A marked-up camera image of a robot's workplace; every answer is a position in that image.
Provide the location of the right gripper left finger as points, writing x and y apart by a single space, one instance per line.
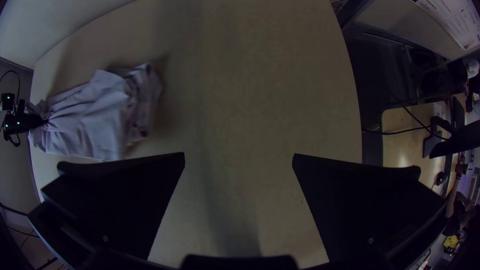
120 202

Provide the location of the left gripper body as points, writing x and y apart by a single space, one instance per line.
20 123

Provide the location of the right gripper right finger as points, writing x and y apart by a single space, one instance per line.
360 213

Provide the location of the light grey t-shirt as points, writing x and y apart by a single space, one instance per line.
90 116

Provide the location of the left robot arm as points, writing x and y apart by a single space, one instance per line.
7 102

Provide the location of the wooden side desk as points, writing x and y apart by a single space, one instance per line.
405 153

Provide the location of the person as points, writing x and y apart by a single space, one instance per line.
459 210

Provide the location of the white wall poster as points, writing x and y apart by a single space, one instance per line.
455 20

